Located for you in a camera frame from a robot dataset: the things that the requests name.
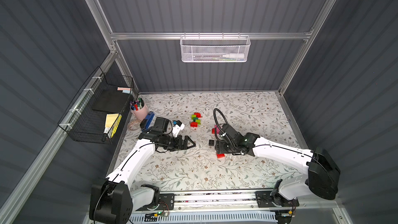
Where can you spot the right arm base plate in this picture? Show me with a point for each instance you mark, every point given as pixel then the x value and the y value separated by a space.
pixel 266 198

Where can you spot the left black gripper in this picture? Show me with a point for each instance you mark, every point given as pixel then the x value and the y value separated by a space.
pixel 180 142

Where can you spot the yellow sticky note pad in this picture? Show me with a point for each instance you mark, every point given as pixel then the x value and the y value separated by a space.
pixel 112 122

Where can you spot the black notebook in basket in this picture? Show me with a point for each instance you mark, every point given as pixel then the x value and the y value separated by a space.
pixel 111 102

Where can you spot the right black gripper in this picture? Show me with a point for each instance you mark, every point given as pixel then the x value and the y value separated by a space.
pixel 222 145

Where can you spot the blue stapler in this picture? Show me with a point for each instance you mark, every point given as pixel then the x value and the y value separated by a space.
pixel 145 123

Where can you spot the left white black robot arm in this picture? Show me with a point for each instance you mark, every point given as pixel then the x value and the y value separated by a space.
pixel 112 200

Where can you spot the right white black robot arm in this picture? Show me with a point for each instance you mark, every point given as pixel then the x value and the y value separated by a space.
pixel 319 174

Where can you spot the black wire wall basket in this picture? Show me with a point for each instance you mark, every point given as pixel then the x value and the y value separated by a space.
pixel 95 114

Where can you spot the pink pen cup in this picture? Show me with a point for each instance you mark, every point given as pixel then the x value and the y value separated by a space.
pixel 139 109

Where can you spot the round tape roll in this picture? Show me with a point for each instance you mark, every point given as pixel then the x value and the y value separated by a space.
pixel 134 125

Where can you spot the red lego brick rounded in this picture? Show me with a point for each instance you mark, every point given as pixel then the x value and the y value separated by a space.
pixel 220 156

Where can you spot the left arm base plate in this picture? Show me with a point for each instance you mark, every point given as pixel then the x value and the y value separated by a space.
pixel 163 202

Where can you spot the white marker in basket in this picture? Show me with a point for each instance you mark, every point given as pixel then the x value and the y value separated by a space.
pixel 233 56

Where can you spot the white wire mesh basket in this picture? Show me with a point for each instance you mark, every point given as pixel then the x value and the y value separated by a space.
pixel 210 48

